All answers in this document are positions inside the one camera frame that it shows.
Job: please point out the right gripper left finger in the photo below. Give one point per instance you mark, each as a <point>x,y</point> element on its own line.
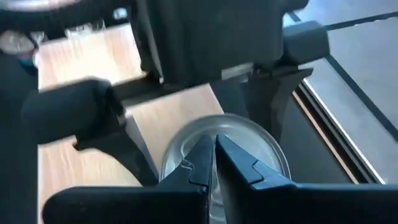
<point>186,199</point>

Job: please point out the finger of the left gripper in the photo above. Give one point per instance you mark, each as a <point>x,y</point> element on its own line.
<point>71,112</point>
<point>273,93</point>

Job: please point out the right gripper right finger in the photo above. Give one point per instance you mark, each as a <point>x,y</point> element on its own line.
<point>280,202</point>

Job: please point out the plain silver lid can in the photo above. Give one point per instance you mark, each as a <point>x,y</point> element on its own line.
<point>236,130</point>

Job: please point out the gold lid seafood can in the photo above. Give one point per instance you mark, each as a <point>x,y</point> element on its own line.
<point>15,43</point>

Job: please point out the black table mat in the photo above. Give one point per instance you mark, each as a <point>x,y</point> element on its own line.
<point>314,149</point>

